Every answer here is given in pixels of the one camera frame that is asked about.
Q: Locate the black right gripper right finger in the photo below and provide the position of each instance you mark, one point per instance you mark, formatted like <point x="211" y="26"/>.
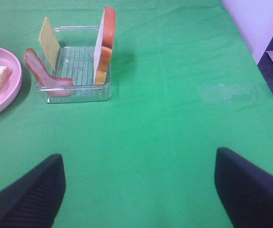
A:
<point x="245" y="190"/>

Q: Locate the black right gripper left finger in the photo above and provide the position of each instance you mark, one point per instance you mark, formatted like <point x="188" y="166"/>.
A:
<point x="34" y="200"/>

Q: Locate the bacon strip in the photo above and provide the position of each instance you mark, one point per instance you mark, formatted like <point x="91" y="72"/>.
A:
<point x="40" y="72"/>

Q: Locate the yellow cheese slice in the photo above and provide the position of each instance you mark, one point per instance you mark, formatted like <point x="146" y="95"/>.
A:
<point x="49" y="43"/>

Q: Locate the green tablecloth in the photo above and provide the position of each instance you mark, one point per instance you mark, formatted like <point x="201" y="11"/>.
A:
<point x="183" y="84"/>

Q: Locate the right clear plastic container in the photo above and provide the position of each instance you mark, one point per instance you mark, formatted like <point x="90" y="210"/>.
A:
<point x="75" y="60"/>

